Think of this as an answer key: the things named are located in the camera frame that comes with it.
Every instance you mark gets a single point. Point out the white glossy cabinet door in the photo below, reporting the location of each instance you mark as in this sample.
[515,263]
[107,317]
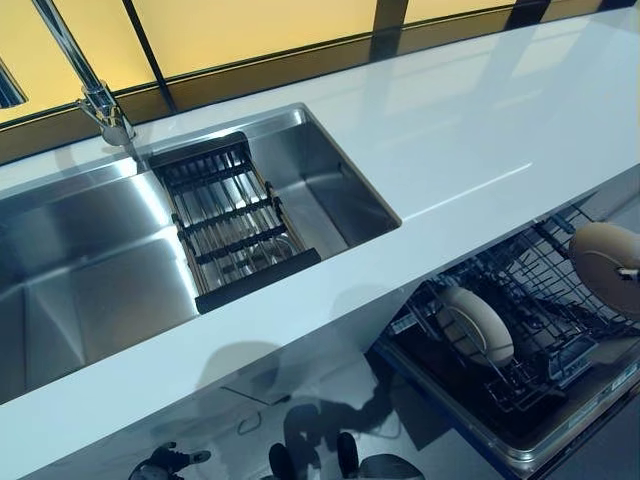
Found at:
[125,435]
[325,365]

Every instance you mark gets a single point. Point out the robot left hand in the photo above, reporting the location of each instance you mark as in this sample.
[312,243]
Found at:
[160,462]

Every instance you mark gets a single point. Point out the black robot left foot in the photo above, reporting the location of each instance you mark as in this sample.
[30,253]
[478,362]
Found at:
[281,462]

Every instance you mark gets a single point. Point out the beige ceramic plate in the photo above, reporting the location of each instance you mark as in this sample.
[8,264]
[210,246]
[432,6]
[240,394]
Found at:
[487,325]
[595,265]

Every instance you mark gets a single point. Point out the black robot foot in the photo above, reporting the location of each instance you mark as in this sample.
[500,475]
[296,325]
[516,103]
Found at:
[281,462]
[347,457]

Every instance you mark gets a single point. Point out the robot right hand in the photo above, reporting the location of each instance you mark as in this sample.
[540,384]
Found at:
[631,274]

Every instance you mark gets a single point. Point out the black sink drying rack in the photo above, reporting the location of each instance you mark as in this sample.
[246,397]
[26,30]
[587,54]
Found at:
[225,210]

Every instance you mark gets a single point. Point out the chrome pull-down kitchen faucet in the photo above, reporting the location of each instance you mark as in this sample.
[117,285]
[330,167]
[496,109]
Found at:
[95,95]

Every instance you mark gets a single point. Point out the dishwasher door with control strip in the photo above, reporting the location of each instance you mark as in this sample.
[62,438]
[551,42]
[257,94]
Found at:
[540,430]

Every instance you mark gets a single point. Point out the black robot right foot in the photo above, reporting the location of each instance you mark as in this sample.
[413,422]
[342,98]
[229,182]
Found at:
[347,457]

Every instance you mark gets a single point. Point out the stainless steel kitchen sink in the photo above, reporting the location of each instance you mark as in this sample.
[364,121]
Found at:
[100,240]

